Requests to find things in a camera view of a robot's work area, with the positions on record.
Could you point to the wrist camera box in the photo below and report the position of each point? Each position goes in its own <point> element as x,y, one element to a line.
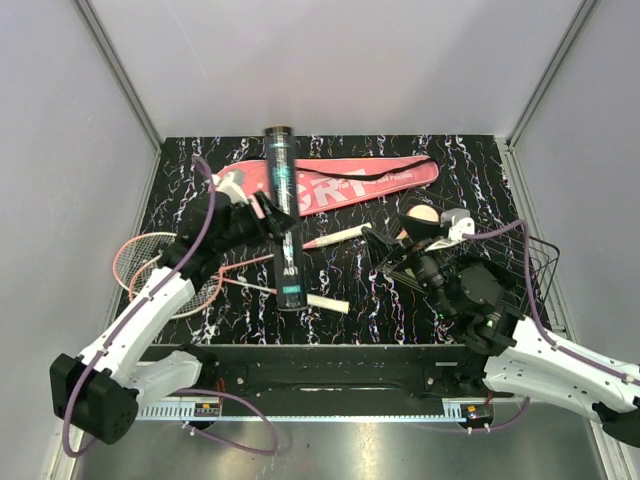
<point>230,184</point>
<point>459,223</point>

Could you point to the black shuttlecock tube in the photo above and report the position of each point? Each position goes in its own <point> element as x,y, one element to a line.
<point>288,256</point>

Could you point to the pink mug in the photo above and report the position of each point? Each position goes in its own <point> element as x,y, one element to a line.
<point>425,212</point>

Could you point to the pink racket white grip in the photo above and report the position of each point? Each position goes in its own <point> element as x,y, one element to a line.
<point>138,250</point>

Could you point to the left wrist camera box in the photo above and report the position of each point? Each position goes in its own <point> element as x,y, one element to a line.
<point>230,184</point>

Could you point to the black base frame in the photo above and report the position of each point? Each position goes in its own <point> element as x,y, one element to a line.
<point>419,370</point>

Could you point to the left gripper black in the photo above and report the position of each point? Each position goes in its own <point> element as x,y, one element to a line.
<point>264,231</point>

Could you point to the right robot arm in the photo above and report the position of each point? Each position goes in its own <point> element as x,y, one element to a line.
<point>518,354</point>

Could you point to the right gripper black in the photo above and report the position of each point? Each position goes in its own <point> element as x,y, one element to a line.
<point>426,236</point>

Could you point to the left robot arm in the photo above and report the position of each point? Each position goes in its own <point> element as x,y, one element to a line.
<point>102,389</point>

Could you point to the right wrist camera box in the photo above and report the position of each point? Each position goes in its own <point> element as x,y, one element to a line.
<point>459,223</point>

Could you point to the pink racket bag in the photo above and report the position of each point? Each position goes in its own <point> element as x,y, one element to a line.
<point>329,184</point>

